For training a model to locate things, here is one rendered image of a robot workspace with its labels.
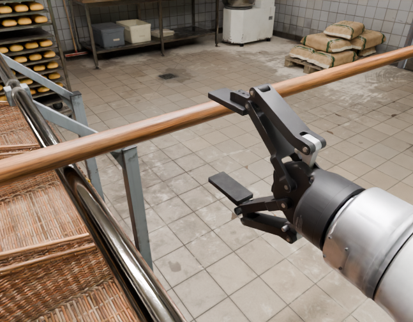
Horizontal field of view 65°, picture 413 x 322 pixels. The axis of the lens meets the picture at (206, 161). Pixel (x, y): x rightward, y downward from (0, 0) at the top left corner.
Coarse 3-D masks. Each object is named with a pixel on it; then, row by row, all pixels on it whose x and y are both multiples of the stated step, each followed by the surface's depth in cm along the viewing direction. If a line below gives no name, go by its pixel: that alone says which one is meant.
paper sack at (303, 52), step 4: (300, 44) 454; (292, 48) 447; (296, 48) 444; (300, 48) 439; (304, 48) 436; (308, 48) 434; (312, 48) 434; (292, 52) 445; (296, 52) 441; (300, 52) 437; (304, 52) 433; (308, 52) 430; (312, 52) 428; (292, 56) 444; (296, 56) 440; (300, 56) 437; (304, 56) 433; (308, 56) 429
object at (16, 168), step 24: (408, 48) 83; (336, 72) 68; (360, 72) 73; (144, 120) 47; (168, 120) 48; (192, 120) 50; (72, 144) 41; (96, 144) 43; (120, 144) 44; (0, 168) 37; (24, 168) 38; (48, 168) 40
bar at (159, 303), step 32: (0, 64) 80; (64, 96) 121; (32, 128) 53; (128, 160) 91; (128, 192) 98; (96, 224) 34; (128, 256) 30; (128, 288) 28; (160, 288) 28; (160, 320) 25
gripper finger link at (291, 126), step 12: (264, 84) 36; (252, 96) 36; (264, 96) 35; (276, 96) 35; (264, 108) 35; (276, 108) 34; (288, 108) 35; (276, 120) 34; (288, 120) 34; (300, 120) 34; (288, 132) 33; (300, 132) 33; (312, 132) 33; (300, 144) 32; (312, 144) 32; (324, 144) 32
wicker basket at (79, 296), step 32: (64, 256) 83; (96, 256) 89; (0, 288) 76; (32, 288) 81; (64, 288) 87; (96, 288) 94; (0, 320) 80; (32, 320) 86; (64, 320) 86; (96, 320) 86; (128, 320) 86
